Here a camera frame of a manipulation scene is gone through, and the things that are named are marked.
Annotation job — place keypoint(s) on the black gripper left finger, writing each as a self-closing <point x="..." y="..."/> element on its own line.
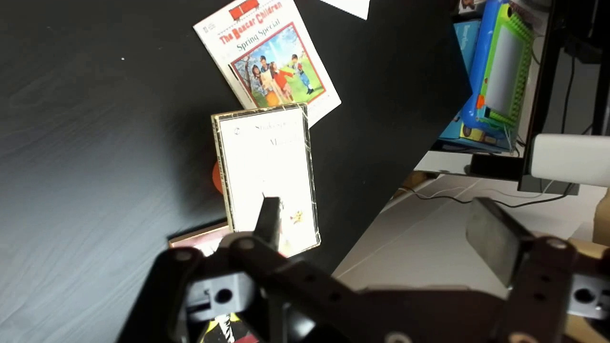
<point x="270" y="221"/>

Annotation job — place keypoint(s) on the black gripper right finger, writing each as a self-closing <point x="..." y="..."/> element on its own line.
<point x="499" y="240"/>

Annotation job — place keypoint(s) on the white cover book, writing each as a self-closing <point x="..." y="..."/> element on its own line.
<point x="268" y="164"/>

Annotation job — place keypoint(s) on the Boxcar Children paperback book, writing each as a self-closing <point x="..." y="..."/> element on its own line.
<point x="274" y="63"/>

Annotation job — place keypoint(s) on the white speaker box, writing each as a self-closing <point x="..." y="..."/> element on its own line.
<point x="569" y="158"/>

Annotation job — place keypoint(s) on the green framed drawing board toy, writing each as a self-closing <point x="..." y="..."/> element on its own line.
<point x="508" y="69"/>

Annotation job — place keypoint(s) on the black television stand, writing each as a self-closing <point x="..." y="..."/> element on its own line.
<point x="573" y="69"/>

